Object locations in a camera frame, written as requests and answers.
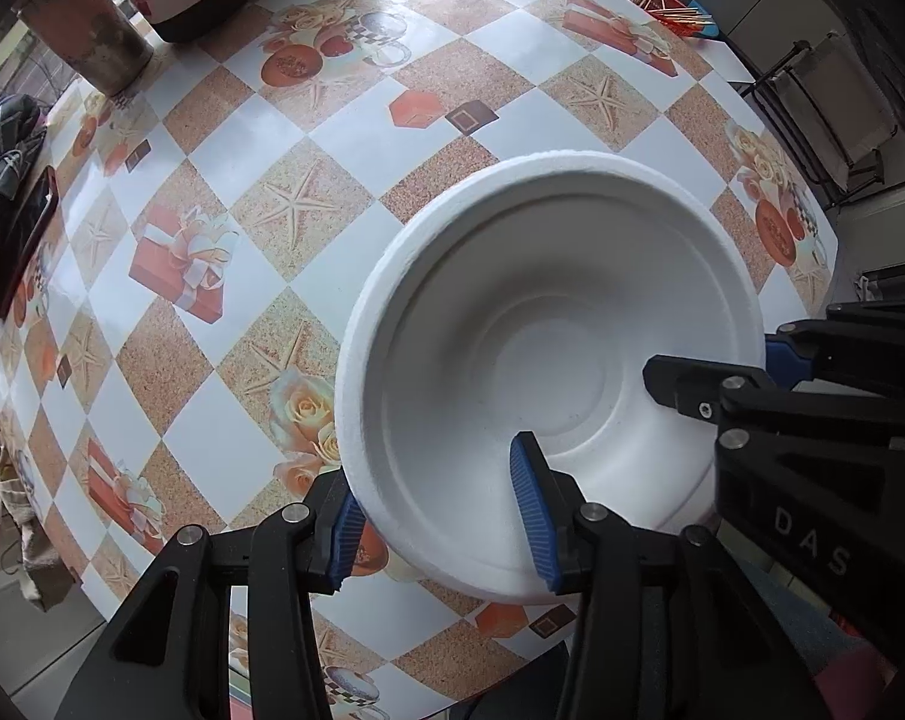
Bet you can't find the white bowl with plain rim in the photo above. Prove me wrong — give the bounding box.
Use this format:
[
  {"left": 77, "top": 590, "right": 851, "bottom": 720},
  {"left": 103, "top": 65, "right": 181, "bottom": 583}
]
[{"left": 334, "top": 150, "right": 768, "bottom": 605}]

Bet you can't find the red tray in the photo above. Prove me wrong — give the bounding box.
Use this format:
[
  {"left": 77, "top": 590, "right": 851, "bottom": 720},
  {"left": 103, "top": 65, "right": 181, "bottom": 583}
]
[{"left": 624, "top": 0, "right": 723, "bottom": 38}]

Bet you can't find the dark phone with red case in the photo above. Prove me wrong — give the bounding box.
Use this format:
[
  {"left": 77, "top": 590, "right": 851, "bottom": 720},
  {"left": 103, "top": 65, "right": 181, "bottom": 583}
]
[{"left": 0, "top": 165, "right": 64, "bottom": 318}]

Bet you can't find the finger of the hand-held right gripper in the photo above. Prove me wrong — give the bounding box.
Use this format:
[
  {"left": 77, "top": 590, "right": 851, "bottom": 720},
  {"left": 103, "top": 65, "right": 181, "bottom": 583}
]
[
  {"left": 765, "top": 300, "right": 905, "bottom": 395},
  {"left": 643, "top": 355, "right": 905, "bottom": 452}
]

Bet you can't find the checkered floral tablecloth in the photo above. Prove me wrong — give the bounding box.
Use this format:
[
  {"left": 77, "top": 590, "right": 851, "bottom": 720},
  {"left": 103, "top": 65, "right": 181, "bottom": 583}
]
[{"left": 0, "top": 0, "right": 843, "bottom": 720}]

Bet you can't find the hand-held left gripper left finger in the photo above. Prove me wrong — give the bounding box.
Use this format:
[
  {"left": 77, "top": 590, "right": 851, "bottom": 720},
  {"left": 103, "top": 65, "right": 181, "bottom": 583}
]
[{"left": 53, "top": 469, "right": 367, "bottom": 720}]

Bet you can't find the beige folding chair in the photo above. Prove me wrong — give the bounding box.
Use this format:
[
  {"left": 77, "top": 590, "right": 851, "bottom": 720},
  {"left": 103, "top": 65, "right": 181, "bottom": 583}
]
[{"left": 748, "top": 34, "right": 903, "bottom": 207}]

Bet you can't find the beige cloth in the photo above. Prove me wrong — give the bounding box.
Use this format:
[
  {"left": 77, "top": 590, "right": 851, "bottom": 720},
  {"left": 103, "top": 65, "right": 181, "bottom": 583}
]
[{"left": 0, "top": 450, "right": 74, "bottom": 612}]

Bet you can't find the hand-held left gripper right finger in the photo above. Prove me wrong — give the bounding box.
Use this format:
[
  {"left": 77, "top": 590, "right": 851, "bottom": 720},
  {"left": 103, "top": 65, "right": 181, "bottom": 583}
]
[{"left": 508, "top": 431, "right": 843, "bottom": 720}]

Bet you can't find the pink clothing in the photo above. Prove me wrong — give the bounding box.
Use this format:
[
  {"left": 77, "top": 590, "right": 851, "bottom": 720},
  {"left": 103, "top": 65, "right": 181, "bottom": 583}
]
[{"left": 819, "top": 615, "right": 897, "bottom": 695}]

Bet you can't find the dark plaid cloth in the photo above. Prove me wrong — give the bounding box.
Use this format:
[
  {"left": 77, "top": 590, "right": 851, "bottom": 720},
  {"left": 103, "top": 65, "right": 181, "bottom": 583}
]
[{"left": 0, "top": 94, "right": 52, "bottom": 256}]

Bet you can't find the brown cylindrical cup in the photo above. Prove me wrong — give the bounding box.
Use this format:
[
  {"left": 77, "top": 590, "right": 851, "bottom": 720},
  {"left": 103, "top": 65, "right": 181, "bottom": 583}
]
[{"left": 11, "top": 0, "right": 157, "bottom": 96}]

